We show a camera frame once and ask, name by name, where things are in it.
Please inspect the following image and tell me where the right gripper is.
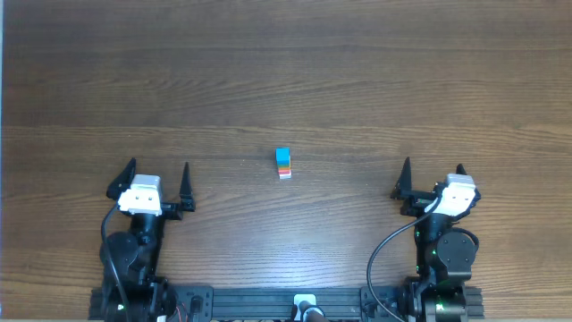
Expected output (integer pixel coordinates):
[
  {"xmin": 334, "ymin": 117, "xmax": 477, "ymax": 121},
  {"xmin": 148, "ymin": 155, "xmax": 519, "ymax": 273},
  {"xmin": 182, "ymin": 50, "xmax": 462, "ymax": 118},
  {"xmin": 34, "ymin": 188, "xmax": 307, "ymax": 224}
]
[{"xmin": 390, "ymin": 156, "xmax": 469, "ymax": 218}]

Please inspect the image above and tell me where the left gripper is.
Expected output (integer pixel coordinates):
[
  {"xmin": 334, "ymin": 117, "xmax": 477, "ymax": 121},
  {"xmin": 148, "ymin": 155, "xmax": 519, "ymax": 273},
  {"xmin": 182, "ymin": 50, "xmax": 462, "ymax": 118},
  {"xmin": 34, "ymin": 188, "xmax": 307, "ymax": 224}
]
[{"xmin": 105, "ymin": 157, "xmax": 198, "ymax": 222}]

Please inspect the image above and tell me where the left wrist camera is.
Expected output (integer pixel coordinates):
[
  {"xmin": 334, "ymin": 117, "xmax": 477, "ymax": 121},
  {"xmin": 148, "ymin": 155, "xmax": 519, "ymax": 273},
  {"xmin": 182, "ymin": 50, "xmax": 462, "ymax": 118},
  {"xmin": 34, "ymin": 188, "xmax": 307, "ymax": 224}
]
[{"xmin": 117, "ymin": 174, "xmax": 164, "ymax": 217}]

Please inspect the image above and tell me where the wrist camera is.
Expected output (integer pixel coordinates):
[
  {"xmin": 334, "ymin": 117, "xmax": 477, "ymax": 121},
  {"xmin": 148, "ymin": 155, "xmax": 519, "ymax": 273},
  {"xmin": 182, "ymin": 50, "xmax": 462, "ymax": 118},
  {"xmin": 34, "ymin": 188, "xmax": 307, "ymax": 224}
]
[
  {"xmin": 117, "ymin": 174, "xmax": 164, "ymax": 217},
  {"xmin": 435, "ymin": 173, "xmax": 477, "ymax": 218}
]

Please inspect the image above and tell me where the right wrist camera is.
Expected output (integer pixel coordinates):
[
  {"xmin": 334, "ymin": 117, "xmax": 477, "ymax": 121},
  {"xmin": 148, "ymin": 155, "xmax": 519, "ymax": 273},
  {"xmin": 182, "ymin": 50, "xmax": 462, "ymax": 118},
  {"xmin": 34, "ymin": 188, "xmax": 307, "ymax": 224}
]
[{"xmin": 435, "ymin": 173, "xmax": 477, "ymax": 218}]

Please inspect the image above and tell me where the mounting rail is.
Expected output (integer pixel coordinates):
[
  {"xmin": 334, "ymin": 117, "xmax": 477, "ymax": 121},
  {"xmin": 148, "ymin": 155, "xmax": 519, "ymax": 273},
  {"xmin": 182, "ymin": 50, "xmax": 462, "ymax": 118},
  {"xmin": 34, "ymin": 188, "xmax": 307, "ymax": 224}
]
[{"xmin": 88, "ymin": 285, "xmax": 485, "ymax": 322}]

